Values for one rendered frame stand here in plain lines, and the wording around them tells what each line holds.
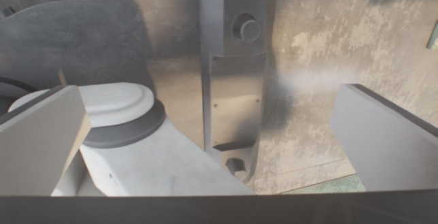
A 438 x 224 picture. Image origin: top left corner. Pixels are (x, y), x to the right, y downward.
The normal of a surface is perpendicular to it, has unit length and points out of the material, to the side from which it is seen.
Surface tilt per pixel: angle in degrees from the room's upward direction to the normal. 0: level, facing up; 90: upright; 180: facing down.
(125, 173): 90
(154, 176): 90
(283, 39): 0
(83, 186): 90
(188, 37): 0
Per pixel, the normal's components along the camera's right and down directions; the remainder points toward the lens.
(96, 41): 0.22, 0.49
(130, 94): 0.00, -0.86
